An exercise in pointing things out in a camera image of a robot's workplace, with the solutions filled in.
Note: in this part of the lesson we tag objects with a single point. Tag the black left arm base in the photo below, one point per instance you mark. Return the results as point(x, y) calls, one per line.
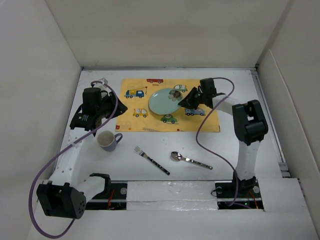
point(114, 200)

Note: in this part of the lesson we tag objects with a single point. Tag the yellow car-print placemat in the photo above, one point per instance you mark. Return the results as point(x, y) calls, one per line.
point(135, 94)

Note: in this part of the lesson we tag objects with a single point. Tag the spoon with black handle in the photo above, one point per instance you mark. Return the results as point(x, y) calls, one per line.
point(177, 157)

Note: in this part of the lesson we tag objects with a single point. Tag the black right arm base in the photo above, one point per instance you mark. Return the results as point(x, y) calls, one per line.
point(245, 195)

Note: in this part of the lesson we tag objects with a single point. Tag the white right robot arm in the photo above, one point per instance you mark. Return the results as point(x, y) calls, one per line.
point(249, 123)

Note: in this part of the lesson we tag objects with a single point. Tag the lavender mug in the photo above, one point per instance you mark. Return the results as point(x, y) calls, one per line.
point(108, 141)

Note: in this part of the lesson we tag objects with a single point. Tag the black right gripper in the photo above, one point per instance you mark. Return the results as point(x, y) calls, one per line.
point(187, 102)

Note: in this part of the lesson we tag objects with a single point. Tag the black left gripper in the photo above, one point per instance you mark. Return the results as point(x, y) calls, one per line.
point(110, 97)

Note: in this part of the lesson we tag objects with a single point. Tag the fork with black handle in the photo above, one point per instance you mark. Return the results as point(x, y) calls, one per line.
point(144, 155)

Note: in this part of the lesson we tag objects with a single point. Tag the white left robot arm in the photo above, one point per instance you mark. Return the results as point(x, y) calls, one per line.
point(64, 196)

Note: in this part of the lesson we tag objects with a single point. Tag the light green plate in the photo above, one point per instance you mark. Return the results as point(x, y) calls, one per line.
point(165, 101)

